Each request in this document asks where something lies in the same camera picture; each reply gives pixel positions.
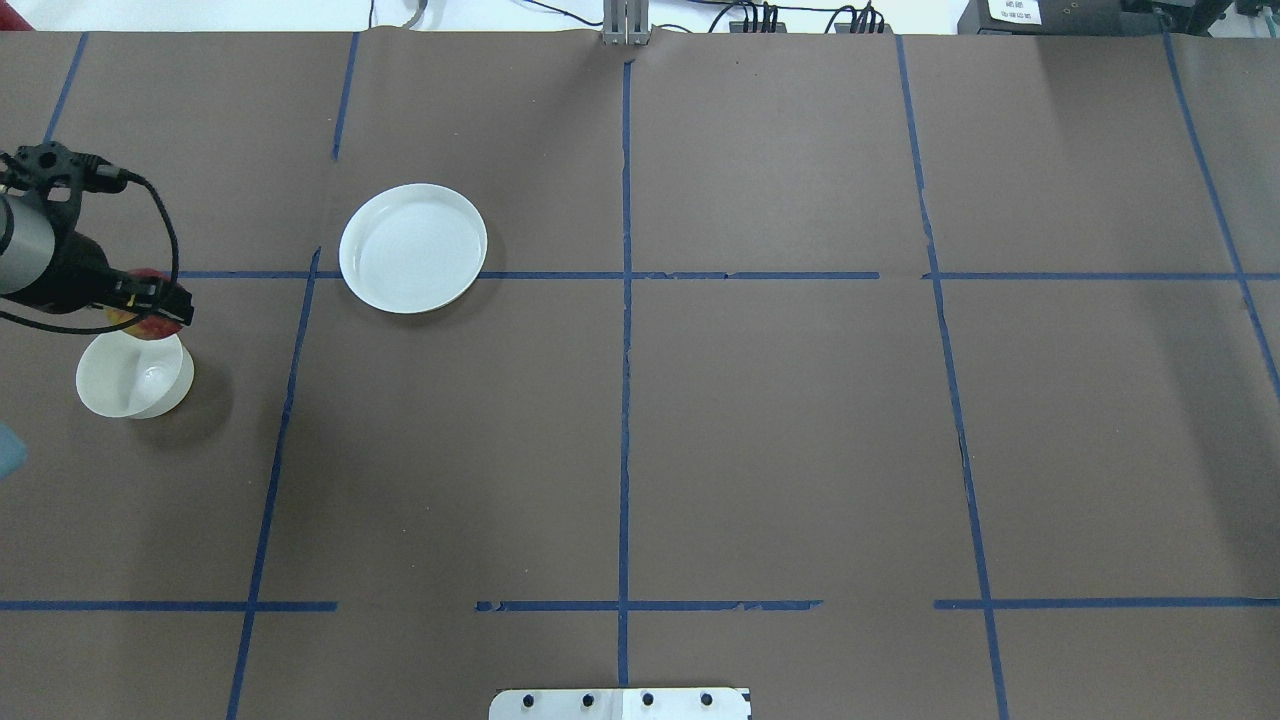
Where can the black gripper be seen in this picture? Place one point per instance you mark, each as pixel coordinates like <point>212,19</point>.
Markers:
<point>72,268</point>

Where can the red yellow apple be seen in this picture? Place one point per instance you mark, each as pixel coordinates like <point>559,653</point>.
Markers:
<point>154,327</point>

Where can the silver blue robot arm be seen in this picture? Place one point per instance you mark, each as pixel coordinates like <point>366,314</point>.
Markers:
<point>27,230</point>

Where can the white bowl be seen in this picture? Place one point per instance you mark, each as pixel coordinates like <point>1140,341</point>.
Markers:
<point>121,377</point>

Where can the white plate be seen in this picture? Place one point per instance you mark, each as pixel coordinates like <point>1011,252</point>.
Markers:
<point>413,248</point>

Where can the far orange black connector board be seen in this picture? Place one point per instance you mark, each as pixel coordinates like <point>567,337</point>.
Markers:
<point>757,19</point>

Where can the orange black connector board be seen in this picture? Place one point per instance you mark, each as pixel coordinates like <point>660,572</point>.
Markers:
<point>858,20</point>
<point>757,19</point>

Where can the near orange black connector board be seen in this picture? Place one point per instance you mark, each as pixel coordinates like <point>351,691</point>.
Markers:
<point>858,20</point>

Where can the black box device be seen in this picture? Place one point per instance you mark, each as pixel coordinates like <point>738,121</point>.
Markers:
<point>1058,18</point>

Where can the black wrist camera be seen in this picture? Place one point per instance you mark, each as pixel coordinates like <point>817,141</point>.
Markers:
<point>60,177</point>

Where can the aluminium frame post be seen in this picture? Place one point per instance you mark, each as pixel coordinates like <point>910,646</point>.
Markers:
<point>626,22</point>

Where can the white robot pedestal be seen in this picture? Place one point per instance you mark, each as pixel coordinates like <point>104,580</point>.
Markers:
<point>623,703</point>

